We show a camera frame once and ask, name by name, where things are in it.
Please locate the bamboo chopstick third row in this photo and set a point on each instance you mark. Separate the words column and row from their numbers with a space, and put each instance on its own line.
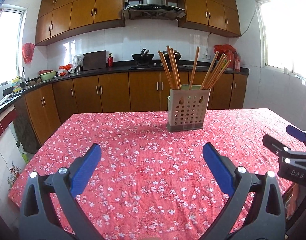
column 175, row 69

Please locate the brown lower kitchen cabinets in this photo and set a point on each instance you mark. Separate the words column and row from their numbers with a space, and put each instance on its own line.
column 38, row 111

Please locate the window right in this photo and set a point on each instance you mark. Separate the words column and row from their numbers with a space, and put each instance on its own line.
column 283, row 34

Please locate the window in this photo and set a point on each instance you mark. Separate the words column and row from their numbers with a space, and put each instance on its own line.
column 283, row 34
column 12, row 19

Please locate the dark cutting board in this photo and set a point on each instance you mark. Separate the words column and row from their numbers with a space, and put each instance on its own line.
column 94, row 60

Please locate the yellow detergent bottle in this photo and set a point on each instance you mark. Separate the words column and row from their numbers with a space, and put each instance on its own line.
column 16, row 84

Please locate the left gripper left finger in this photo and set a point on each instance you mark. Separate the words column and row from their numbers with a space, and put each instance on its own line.
column 38, row 218

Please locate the black wok right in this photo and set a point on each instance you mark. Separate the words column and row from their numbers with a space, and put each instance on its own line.
column 176, row 53

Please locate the red floral tablecloth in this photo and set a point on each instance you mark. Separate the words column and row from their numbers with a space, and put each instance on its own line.
column 151, row 182

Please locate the perforated beige utensil holder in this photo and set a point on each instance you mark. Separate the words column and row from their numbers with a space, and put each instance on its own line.
column 187, row 108

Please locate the bamboo chopstick fifth row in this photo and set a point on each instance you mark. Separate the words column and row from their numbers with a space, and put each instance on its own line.
column 209, row 71

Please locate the black wok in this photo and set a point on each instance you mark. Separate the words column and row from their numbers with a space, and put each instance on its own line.
column 144, row 58
column 176, row 53

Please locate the black wok left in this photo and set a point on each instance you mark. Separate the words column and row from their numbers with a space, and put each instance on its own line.
column 144, row 58

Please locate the thin bamboo chopstick two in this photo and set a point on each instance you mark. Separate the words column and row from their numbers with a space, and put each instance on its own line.
column 217, row 69

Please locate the red plastic bag hanging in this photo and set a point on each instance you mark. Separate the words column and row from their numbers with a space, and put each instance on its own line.
column 27, row 52

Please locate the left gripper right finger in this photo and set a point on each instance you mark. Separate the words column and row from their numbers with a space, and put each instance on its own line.
column 265, row 218

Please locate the steel range hood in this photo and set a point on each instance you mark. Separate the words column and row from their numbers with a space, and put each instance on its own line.
column 153, row 9

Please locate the red bags on counter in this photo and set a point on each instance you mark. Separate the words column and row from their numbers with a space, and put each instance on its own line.
column 231, row 54

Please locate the thin bamboo chopstick three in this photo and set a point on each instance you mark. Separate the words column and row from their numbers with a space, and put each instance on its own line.
column 217, row 76

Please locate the thin bamboo chopstick one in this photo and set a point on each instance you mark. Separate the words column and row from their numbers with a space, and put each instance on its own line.
column 213, row 75

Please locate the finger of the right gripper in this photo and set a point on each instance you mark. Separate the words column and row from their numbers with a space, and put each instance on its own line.
column 275, row 146
column 297, row 133

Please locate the red bottle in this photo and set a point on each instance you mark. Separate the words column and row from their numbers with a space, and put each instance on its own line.
column 110, row 60

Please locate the window left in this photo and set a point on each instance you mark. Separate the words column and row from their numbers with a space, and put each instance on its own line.
column 12, row 19

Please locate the green basin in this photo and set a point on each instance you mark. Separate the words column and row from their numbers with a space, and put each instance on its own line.
column 46, row 74

